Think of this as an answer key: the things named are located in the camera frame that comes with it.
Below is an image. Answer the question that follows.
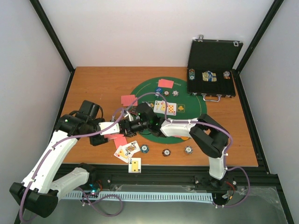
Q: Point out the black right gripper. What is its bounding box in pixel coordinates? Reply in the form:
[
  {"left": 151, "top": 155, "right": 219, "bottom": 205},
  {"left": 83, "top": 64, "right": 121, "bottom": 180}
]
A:
[{"left": 116, "top": 119, "right": 150, "bottom": 138}]

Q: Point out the queen face card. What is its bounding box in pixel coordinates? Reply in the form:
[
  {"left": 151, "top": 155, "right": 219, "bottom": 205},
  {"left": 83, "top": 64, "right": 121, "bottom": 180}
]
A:
[{"left": 123, "top": 141, "right": 140, "bottom": 156}]

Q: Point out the two of hearts card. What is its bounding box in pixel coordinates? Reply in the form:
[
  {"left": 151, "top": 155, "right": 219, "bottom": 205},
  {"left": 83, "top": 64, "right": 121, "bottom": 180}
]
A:
[{"left": 114, "top": 146, "right": 133, "bottom": 163}]

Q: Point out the blue 50 chip stack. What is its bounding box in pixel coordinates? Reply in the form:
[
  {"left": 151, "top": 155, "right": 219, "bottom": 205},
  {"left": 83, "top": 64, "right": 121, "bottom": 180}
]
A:
[{"left": 140, "top": 145, "right": 149, "bottom": 154}]

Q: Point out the two of spades card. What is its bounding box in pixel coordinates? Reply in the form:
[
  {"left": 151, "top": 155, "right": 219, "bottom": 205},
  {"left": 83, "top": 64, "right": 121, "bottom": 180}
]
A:
[{"left": 128, "top": 157, "right": 142, "bottom": 173}]

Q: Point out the brown 100 chip stack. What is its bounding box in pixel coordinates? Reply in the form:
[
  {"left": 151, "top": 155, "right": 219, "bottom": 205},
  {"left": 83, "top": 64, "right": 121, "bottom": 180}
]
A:
[{"left": 162, "top": 149, "right": 171, "bottom": 157}]

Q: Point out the red heart card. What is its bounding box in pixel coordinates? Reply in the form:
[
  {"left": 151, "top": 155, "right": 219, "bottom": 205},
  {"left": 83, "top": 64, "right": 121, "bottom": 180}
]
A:
[{"left": 158, "top": 101, "right": 169, "bottom": 114}]

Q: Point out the red diamond card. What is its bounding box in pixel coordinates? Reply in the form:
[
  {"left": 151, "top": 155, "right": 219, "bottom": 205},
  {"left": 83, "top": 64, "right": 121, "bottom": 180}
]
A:
[{"left": 167, "top": 103, "right": 177, "bottom": 116}]

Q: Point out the blue small blind button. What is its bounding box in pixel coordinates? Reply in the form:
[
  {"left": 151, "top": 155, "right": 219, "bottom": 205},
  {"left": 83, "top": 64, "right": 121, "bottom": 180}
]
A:
[{"left": 155, "top": 87, "right": 163, "bottom": 92}]

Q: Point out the blue orange chips top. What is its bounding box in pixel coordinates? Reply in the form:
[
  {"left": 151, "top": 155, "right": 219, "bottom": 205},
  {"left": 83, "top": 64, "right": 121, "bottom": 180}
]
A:
[{"left": 172, "top": 91, "right": 179, "bottom": 97}]

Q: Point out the blue orange 10 chip stack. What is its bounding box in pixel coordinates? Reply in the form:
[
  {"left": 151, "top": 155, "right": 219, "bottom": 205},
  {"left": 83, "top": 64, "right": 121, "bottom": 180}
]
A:
[{"left": 185, "top": 146, "right": 193, "bottom": 154}]

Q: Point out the spade card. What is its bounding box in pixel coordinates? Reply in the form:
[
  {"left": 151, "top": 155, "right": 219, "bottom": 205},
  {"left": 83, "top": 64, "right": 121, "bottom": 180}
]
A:
[{"left": 154, "top": 100, "right": 164, "bottom": 113}]

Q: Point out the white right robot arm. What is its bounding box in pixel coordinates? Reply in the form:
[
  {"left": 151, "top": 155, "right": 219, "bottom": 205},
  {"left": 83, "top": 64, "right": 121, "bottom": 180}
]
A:
[{"left": 118, "top": 103, "right": 233, "bottom": 180}]

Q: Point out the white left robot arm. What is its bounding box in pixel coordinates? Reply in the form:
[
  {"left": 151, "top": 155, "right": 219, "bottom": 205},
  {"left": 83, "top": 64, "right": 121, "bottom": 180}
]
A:
[{"left": 9, "top": 100, "right": 105, "bottom": 217}]

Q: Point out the round green poker mat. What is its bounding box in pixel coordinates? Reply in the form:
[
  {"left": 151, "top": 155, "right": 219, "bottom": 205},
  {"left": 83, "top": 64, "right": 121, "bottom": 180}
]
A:
[{"left": 131, "top": 77, "right": 207, "bottom": 144}]

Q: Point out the chip stack in case left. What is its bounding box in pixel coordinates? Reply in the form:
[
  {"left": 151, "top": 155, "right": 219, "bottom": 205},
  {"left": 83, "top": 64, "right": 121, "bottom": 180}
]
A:
[{"left": 188, "top": 69, "right": 195, "bottom": 80}]

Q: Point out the chip stack in case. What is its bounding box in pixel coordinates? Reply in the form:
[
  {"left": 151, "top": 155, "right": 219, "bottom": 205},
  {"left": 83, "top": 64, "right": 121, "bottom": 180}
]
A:
[
  {"left": 223, "top": 71, "right": 231, "bottom": 79},
  {"left": 188, "top": 69, "right": 195, "bottom": 80}
]

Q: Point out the card pack in case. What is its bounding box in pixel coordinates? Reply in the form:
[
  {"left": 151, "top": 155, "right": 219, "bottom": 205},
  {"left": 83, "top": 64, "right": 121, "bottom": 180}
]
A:
[{"left": 202, "top": 70, "right": 217, "bottom": 82}]

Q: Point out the black poker case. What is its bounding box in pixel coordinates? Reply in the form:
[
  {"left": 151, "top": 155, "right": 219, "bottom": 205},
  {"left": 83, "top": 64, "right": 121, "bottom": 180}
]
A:
[{"left": 186, "top": 35, "right": 243, "bottom": 102}]

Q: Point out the chip stack in case right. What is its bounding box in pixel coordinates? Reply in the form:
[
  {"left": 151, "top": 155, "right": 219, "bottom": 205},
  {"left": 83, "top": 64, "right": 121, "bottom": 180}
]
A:
[{"left": 223, "top": 71, "right": 231, "bottom": 79}]

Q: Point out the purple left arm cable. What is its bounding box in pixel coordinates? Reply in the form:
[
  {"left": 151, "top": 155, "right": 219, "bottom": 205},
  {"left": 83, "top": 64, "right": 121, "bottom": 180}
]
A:
[{"left": 18, "top": 107, "right": 126, "bottom": 222}]

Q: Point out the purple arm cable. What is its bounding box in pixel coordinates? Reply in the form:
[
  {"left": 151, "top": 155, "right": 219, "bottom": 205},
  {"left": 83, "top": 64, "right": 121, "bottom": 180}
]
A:
[
  {"left": 125, "top": 92, "right": 251, "bottom": 208},
  {"left": 18, "top": 107, "right": 126, "bottom": 222}
]

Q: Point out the light blue cable duct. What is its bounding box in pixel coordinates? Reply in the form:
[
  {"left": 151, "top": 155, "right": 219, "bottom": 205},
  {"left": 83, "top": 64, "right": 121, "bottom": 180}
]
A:
[{"left": 63, "top": 190, "right": 214, "bottom": 203}]

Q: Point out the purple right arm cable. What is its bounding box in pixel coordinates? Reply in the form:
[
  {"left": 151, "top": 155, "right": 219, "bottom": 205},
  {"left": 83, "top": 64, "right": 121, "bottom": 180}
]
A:
[{"left": 125, "top": 92, "right": 251, "bottom": 208}]

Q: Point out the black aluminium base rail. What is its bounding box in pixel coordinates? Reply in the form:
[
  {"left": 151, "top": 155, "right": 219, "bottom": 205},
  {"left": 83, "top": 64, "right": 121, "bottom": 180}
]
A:
[{"left": 30, "top": 164, "right": 278, "bottom": 193}]

